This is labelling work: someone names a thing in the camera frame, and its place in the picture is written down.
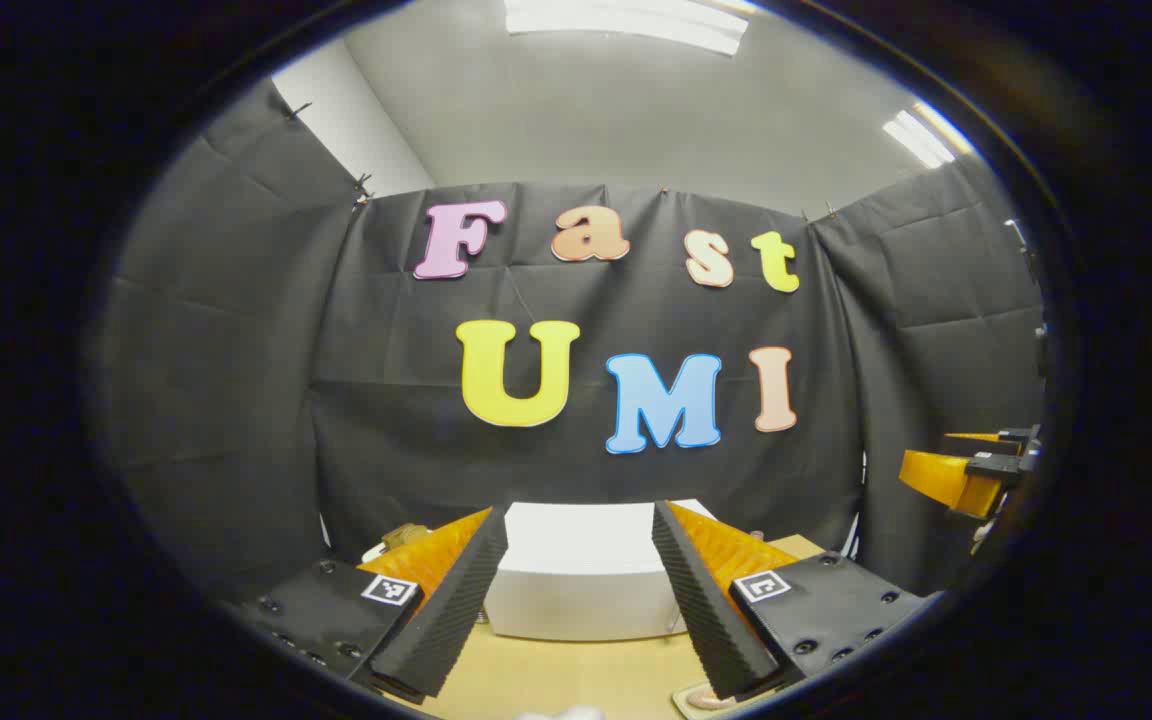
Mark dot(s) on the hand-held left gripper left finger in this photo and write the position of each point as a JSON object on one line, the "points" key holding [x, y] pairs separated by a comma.
{"points": [[456, 610]]}

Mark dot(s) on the white microwave oven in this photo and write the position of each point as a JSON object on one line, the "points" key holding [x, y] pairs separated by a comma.
{"points": [[576, 580]]}

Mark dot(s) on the small ceiling light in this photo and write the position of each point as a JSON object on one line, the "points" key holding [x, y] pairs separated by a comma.
{"points": [[921, 135]]}

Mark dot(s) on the breaded croquette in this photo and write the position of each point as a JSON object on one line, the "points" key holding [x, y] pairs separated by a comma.
{"points": [[706, 702]]}

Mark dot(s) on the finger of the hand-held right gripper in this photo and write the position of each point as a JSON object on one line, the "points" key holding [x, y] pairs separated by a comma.
{"points": [[998, 467], [1016, 436]]}

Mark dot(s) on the small pale plate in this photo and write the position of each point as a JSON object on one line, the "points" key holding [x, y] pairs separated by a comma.
{"points": [[680, 694]]}

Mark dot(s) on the brown bread slice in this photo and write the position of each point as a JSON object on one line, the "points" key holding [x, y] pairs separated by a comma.
{"points": [[406, 537]]}

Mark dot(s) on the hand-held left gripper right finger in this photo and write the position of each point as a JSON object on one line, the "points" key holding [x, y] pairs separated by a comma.
{"points": [[706, 610]]}

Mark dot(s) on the black backdrop cloth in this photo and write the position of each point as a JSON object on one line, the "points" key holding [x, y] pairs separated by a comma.
{"points": [[386, 300]]}

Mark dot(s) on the long ceiling light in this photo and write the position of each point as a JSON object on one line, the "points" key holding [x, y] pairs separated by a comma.
{"points": [[626, 20]]}

